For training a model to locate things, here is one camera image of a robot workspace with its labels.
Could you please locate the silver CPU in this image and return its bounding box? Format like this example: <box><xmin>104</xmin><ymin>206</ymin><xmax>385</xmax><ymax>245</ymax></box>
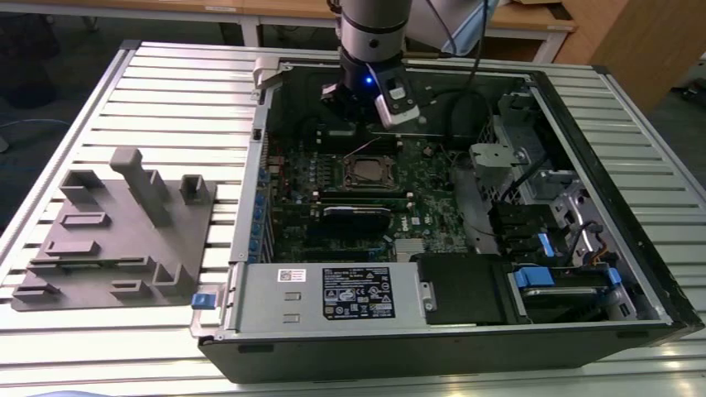
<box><xmin>352</xmin><ymin>160</ymin><xmax>385</xmax><ymax>180</ymax></box>

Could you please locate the wooden cabinet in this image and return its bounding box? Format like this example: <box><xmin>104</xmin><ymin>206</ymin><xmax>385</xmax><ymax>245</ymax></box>
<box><xmin>554</xmin><ymin>0</ymin><xmax>706</xmax><ymax>119</ymax></box>

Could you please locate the blue disk carrier handle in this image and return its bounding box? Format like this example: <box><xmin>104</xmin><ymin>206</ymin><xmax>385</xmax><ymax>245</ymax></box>
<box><xmin>511</xmin><ymin>266</ymin><xmax>556</xmax><ymax>288</ymax></box>

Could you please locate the silver metal bracket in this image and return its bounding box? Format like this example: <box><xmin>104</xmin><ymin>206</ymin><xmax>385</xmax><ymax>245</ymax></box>
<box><xmin>469</xmin><ymin>141</ymin><xmax>530</xmax><ymax>170</ymax></box>

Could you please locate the coloured wire bundle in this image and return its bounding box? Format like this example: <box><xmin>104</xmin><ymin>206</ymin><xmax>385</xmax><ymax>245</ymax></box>
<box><xmin>584</xmin><ymin>242</ymin><xmax>616</xmax><ymax>268</ymax></box>

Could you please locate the black graphics card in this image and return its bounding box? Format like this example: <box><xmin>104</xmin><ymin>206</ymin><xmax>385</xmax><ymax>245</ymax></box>
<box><xmin>321</xmin><ymin>205</ymin><xmax>395</xmax><ymax>237</ymax></box>

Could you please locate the black case cable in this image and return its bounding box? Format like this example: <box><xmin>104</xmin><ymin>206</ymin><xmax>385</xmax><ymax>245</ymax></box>
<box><xmin>499</xmin><ymin>159</ymin><xmax>534</xmax><ymax>216</ymax></box>

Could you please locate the black plastic bay cover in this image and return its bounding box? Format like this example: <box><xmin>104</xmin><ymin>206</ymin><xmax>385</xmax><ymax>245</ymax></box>
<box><xmin>409</xmin><ymin>252</ymin><xmax>524</xmax><ymax>328</ymax></box>

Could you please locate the black PC case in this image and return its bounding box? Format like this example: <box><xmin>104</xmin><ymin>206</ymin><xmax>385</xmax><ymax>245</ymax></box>
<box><xmin>188</xmin><ymin>55</ymin><xmax>706</xmax><ymax>385</ymax></box>

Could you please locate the black RAM slot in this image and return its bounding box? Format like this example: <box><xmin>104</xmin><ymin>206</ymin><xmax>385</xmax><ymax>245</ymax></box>
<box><xmin>320</xmin><ymin>189</ymin><xmax>408</xmax><ymax>198</ymax></box>

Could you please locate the wooden desk white frame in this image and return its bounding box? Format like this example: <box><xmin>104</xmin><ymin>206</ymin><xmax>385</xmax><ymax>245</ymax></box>
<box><xmin>241</xmin><ymin>0</ymin><xmax>579</xmax><ymax>63</ymax></box>
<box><xmin>0</xmin><ymin>0</ymin><xmax>260</xmax><ymax>47</ymax></box>

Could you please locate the light blue cable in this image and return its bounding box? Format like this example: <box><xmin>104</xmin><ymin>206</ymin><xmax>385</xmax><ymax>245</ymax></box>
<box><xmin>0</xmin><ymin>117</ymin><xmax>76</xmax><ymax>155</ymax></box>

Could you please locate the metal socket cover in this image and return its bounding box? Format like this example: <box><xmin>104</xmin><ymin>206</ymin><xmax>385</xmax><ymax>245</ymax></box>
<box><xmin>341</xmin><ymin>155</ymin><xmax>399</xmax><ymax>192</ymax></box>

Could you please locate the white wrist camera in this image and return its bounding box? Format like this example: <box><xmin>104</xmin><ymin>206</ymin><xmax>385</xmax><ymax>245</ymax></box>
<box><xmin>372</xmin><ymin>68</ymin><xmax>424</xmax><ymax>130</ymax></box>

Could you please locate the grey parts rack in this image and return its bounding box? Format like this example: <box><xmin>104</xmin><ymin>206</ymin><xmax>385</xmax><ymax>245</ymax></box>
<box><xmin>9</xmin><ymin>146</ymin><xmax>219</xmax><ymax>312</ymax></box>

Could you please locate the silver power supply unit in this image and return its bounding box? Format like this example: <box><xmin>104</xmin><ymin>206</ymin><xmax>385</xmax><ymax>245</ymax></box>
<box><xmin>233</xmin><ymin>262</ymin><xmax>429</xmax><ymax>332</ymax></box>

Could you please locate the green motherboard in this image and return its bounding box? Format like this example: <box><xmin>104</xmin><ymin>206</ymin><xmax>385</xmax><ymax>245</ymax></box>
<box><xmin>263</xmin><ymin>123</ymin><xmax>481</xmax><ymax>265</ymax></box>

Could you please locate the black camera cable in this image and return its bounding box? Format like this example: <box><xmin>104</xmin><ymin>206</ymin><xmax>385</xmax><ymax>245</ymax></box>
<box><xmin>427</xmin><ymin>0</ymin><xmax>495</xmax><ymax>140</ymax></box>

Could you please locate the hard disk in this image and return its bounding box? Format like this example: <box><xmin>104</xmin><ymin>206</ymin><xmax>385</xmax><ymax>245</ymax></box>
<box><xmin>520</xmin><ymin>286</ymin><xmax>603</xmax><ymax>324</ymax></box>

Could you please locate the silver chipset heatsink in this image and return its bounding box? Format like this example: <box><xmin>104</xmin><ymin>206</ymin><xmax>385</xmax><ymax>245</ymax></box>
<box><xmin>393</xmin><ymin>238</ymin><xmax>428</xmax><ymax>255</ymax></box>

